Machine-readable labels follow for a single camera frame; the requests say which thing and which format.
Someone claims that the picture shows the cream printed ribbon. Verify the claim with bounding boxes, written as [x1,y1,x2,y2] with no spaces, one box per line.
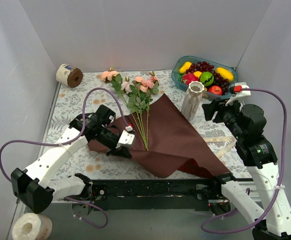
[203,136,237,159]

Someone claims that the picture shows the red wrapping paper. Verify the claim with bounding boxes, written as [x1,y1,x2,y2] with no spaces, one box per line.
[86,93,233,179]

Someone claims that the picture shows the pink artificial flower bunch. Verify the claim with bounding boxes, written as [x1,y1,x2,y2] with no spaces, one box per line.
[100,68,160,150]

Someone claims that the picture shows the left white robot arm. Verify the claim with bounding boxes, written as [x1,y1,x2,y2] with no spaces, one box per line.
[10,105,135,214]

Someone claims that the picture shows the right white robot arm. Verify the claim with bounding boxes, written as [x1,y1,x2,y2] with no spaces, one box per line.
[202,98,291,240]

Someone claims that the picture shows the white ceramic vase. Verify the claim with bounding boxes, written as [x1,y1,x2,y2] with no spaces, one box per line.
[181,81,204,122]

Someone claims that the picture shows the red apple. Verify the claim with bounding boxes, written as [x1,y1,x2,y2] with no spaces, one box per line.
[208,85,223,96]

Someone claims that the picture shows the small yellow lemon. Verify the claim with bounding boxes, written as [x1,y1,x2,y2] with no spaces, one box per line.
[193,71,202,79]

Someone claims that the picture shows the pink dragon fruit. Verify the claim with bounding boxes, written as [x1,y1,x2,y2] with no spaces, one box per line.
[181,72,199,85]

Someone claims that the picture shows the right yellow mango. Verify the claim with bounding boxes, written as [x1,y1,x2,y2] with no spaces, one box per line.
[215,67,234,82]

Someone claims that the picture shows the yellow mango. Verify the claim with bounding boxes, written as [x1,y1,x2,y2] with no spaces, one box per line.
[215,67,234,82]
[178,61,192,75]

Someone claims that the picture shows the floral patterned table mat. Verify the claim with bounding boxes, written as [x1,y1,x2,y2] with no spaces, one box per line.
[45,70,251,180]

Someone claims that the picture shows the dark red grape bunch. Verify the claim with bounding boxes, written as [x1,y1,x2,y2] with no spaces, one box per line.
[179,61,231,95]

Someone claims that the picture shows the left yellow mango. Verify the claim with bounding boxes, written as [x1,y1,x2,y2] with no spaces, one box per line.
[178,61,192,75]

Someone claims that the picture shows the teal plastic fruit basket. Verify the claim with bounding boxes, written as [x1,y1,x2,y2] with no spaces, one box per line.
[171,56,239,100]

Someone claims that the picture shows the brown-ended paper roll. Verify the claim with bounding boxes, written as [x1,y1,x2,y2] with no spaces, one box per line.
[55,64,84,88]

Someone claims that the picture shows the white tissue roll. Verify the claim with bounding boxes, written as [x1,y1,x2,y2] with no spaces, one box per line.
[12,212,53,240]

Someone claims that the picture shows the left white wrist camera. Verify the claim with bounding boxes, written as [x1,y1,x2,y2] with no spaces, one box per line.
[117,130,136,148]

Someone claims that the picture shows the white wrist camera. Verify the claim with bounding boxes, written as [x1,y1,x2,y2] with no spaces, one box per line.
[225,82,251,106]
[117,130,136,148]

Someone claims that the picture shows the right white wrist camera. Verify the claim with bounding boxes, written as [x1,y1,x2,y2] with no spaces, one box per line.
[225,82,251,106]

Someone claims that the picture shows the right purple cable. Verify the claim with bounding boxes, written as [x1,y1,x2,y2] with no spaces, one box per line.
[200,87,288,234]

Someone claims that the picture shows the purple cable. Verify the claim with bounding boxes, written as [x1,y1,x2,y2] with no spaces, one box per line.
[0,87,133,229]
[200,87,288,234]

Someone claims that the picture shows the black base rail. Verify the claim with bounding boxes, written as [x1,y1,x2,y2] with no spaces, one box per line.
[62,174,234,216]

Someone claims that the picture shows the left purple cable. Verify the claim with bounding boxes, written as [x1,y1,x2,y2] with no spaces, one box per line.
[0,87,133,229]

